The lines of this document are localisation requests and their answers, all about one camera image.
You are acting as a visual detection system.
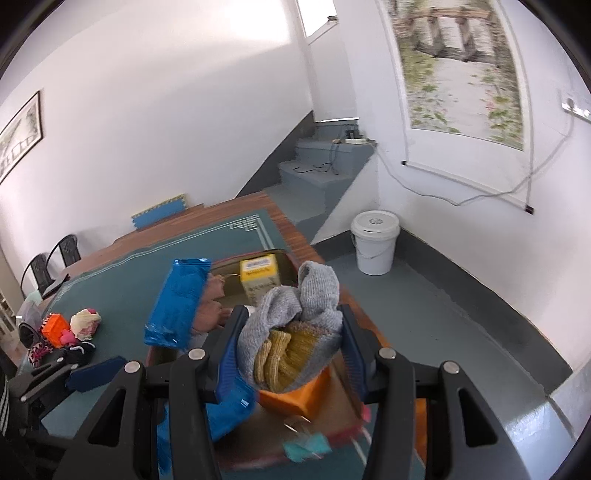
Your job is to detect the zebra striped pink cloth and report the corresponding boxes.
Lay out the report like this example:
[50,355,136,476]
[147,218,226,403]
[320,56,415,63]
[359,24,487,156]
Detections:
[28,339,54,367]

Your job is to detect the large orange toy cube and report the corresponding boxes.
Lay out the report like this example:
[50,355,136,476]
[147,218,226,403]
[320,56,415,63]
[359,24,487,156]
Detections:
[257,369,332,418]

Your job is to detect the black cable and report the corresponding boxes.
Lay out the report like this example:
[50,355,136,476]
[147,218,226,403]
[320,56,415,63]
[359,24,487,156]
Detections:
[295,138,340,176]

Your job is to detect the white wall socket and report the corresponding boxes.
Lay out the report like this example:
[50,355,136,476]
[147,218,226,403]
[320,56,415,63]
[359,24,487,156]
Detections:
[560,90,591,121]

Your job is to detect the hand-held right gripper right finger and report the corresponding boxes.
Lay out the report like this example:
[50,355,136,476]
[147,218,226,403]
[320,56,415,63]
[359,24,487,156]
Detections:
[338,304,529,480]

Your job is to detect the person's dark clothing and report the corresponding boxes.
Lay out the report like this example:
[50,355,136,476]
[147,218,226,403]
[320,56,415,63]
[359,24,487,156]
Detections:
[0,360,14,437]

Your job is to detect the blue foam floor mats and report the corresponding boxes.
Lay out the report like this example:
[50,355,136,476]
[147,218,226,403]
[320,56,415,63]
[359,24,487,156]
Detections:
[130,194,189,230]

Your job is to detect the cream plush doll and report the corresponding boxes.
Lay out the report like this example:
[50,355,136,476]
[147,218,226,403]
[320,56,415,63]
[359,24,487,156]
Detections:
[70,308,101,341]

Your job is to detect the wooden table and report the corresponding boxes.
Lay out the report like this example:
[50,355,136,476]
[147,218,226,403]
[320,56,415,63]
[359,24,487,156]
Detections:
[44,193,430,462]

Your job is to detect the framed landscape painting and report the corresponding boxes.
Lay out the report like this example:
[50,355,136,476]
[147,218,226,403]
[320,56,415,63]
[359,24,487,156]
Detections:
[0,91,44,185]

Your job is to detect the hanging scroll painting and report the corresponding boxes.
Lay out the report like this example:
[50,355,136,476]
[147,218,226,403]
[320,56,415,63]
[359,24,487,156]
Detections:
[374,0,536,214]

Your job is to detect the white power strip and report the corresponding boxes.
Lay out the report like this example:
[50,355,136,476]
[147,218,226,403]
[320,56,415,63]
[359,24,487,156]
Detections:
[332,128,374,145]

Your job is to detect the grey staircase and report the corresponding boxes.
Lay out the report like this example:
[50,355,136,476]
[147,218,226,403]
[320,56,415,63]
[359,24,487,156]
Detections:
[265,117,379,245]

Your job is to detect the yellow cardboard box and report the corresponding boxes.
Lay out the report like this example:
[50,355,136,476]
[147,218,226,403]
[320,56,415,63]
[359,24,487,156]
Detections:
[239,255,281,303]

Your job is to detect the red biscuit tin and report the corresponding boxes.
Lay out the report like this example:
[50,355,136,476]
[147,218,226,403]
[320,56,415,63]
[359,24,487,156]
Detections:
[147,249,384,469]

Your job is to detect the white plastic bucket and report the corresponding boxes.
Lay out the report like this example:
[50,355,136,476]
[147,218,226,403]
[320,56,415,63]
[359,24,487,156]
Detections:
[350,210,400,276]

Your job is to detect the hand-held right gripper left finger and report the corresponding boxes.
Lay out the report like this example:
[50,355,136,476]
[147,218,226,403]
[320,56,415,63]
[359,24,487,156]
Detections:
[55,305,252,480]

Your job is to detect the blue snack packet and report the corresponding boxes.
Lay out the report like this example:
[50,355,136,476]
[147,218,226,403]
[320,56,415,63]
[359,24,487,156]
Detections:
[143,258,212,349]
[156,378,257,467]

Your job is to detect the black flat device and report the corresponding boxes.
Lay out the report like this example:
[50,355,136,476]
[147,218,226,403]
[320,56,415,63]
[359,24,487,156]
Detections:
[41,273,70,298]

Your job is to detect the beige cloth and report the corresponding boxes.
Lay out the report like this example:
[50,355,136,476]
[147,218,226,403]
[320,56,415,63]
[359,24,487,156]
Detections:
[191,272,234,335]

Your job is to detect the small black fan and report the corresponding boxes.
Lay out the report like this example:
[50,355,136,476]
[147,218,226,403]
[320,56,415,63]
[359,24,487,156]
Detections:
[17,322,44,352]

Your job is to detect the window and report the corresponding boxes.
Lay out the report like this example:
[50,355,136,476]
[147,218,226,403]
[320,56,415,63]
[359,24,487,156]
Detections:
[295,0,340,40]

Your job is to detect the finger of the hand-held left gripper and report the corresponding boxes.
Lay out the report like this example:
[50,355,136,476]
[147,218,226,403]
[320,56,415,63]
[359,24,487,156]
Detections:
[18,356,129,404]

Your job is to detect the light grey sock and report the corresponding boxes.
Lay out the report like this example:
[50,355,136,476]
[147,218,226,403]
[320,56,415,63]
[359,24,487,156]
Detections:
[238,261,343,388]

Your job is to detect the white wall cable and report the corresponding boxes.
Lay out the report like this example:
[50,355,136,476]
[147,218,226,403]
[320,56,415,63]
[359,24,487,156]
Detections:
[376,111,578,208]

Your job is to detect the mustard knitted sock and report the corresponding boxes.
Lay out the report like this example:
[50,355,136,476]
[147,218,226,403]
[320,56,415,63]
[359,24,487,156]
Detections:
[253,323,324,393]

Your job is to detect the small orange toy cube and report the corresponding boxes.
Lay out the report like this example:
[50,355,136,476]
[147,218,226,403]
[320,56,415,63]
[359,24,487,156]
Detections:
[41,313,71,347]

